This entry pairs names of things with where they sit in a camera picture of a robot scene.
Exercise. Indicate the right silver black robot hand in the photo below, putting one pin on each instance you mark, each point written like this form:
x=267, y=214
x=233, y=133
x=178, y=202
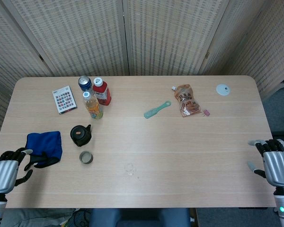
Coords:
x=278, y=168

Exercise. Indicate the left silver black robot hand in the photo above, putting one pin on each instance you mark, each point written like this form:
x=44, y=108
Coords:
x=3, y=175

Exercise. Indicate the black teapot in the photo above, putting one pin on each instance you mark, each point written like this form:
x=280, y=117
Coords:
x=79, y=136

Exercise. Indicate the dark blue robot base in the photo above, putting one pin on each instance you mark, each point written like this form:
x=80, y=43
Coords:
x=104, y=217

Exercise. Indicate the blue cloth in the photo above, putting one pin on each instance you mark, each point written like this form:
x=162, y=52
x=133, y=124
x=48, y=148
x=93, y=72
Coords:
x=45, y=142

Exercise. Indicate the small grey cup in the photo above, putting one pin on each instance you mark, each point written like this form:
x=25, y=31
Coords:
x=86, y=158

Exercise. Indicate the grey green fabric sheet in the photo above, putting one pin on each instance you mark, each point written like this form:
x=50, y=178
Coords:
x=38, y=217

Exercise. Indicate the pink binder clip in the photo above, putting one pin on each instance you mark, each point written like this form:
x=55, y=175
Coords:
x=206, y=113

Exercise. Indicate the white round grommet cover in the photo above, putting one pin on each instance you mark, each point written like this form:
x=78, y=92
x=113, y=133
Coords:
x=221, y=91

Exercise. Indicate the patterned card box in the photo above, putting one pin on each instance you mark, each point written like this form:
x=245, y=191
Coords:
x=64, y=100

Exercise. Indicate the orange drink bottle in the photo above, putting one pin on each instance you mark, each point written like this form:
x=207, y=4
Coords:
x=93, y=108

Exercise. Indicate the brown sauce pouch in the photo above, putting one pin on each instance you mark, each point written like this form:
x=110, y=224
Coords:
x=187, y=101

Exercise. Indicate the woven folding screen panel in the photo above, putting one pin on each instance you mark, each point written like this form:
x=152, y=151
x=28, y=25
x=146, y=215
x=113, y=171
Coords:
x=73, y=35
x=168, y=35
x=262, y=47
x=14, y=47

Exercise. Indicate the blue soda can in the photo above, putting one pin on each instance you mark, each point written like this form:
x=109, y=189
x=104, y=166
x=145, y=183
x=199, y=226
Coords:
x=84, y=82

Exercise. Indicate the red juice bottle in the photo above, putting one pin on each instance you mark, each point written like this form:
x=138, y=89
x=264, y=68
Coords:
x=101, y=94

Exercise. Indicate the green plastic brush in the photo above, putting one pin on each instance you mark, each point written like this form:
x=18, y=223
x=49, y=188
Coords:
x=151, y=114

